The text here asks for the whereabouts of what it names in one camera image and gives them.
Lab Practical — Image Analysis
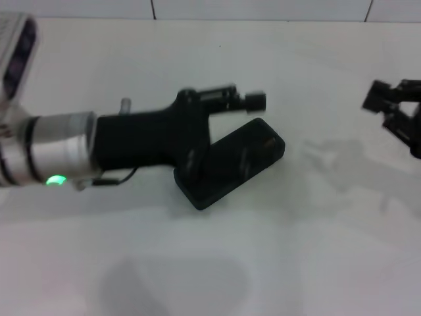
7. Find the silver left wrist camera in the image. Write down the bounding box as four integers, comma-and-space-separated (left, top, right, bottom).
0, 12, 39, 103

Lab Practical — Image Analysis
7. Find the black glasses case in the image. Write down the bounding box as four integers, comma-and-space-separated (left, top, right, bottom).
173, 117, 286, 211

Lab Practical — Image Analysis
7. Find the black cable silver plug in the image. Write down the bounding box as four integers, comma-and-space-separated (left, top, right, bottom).
75, 167, 138, 192

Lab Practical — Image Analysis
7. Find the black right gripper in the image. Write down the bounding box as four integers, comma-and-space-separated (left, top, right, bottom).
361, 78, 421, 159

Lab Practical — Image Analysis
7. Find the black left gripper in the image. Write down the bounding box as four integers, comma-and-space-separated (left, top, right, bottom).
88, 88, 278, 182

